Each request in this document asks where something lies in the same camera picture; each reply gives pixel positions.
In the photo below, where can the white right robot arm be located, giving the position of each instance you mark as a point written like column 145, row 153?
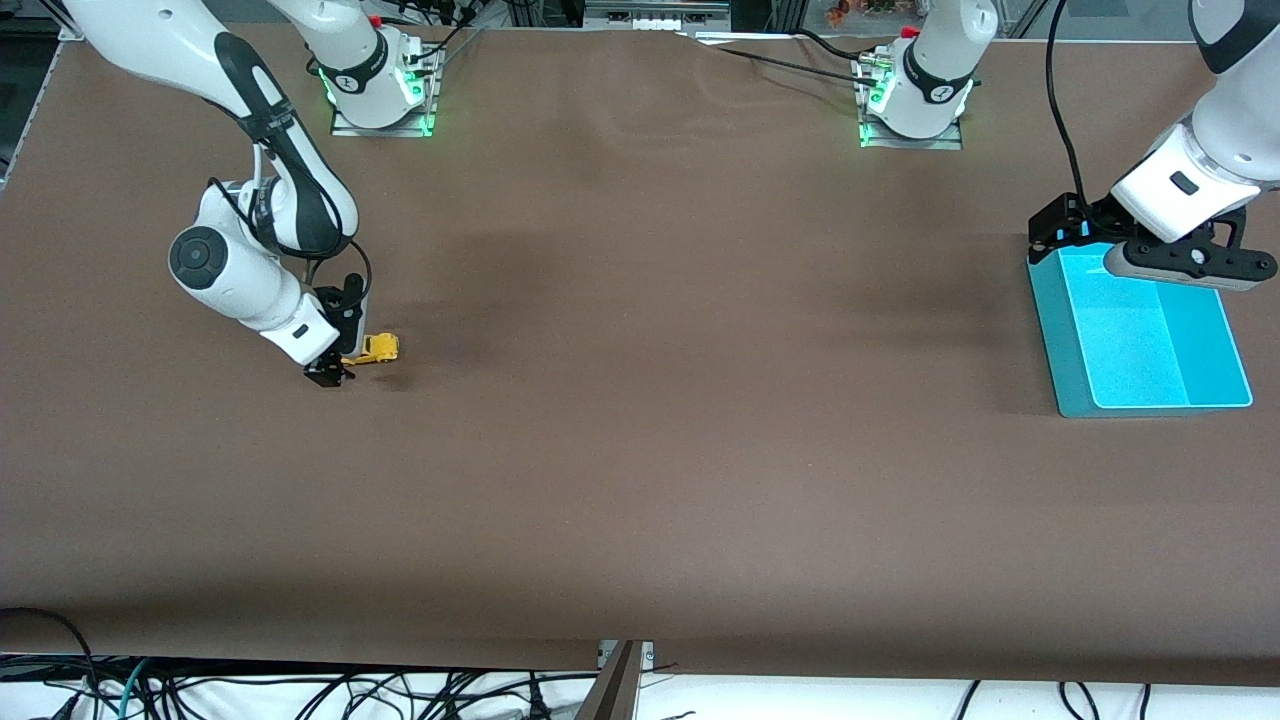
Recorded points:
column 220, row 270

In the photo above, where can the white flat strip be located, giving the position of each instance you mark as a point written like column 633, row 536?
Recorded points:
column 750, row 39

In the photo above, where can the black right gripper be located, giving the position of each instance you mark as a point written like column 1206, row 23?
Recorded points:
column 347, row 318

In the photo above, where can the orange background object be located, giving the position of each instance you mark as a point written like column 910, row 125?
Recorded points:
column 840, row 10

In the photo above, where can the dark table leg post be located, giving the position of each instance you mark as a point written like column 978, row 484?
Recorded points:
column 615, row 695

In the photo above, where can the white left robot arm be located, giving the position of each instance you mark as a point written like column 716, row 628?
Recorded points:
column 935, row 90

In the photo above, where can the metal table edge bracket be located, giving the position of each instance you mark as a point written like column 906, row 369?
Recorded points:
column 648, row 655

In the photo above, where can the grey power strip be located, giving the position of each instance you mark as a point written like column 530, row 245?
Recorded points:
column 655, row 22

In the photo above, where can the teal plastic bin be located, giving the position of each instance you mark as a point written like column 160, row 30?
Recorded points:
column 1140, row 340

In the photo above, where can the yellow beetle toy car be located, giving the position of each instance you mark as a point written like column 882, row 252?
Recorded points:
column 378, row 348

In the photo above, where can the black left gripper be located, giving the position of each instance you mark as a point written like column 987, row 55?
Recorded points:
column 1078, row 219

